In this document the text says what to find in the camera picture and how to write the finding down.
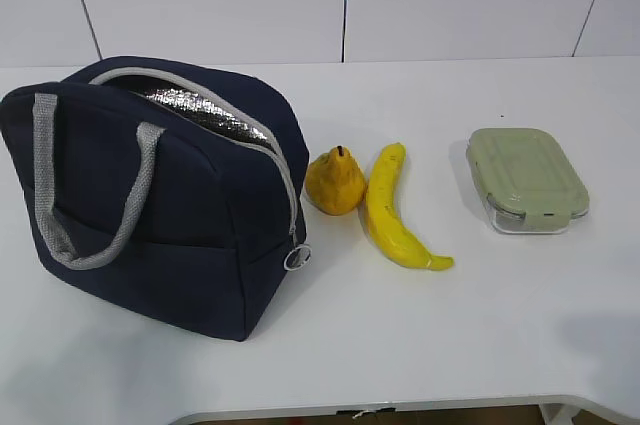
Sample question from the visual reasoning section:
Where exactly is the yellow pear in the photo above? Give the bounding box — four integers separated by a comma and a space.
305, 145, 367, 216

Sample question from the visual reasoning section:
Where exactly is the yellow banana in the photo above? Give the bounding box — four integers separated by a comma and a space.
365, 142, 454, 271

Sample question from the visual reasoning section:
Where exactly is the navy insulated lunch bag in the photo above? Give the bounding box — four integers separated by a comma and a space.
1, 56, 312, 341

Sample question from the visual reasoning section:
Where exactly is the green lid glass container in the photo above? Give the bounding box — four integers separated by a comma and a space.
466, 128, 590, 234

